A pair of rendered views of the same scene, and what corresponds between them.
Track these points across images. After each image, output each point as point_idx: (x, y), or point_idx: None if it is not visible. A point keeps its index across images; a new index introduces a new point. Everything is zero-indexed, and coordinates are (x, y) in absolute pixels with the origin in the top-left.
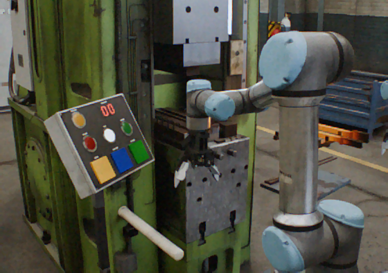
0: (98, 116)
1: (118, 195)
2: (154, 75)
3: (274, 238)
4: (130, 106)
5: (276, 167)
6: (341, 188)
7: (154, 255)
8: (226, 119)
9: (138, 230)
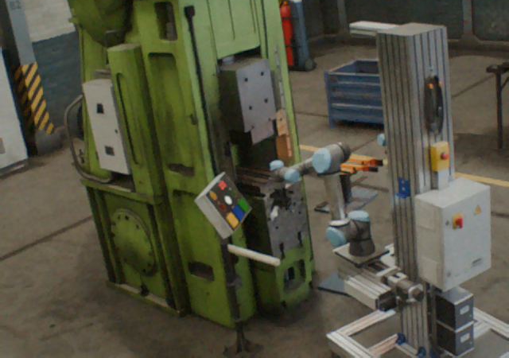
0: (219, 190)
1: None
2: None
3: (332, 231)
4: None
5: (320, 187)
6: (384, 196)
7: (249, 275)
8: (297, 181)
9: None
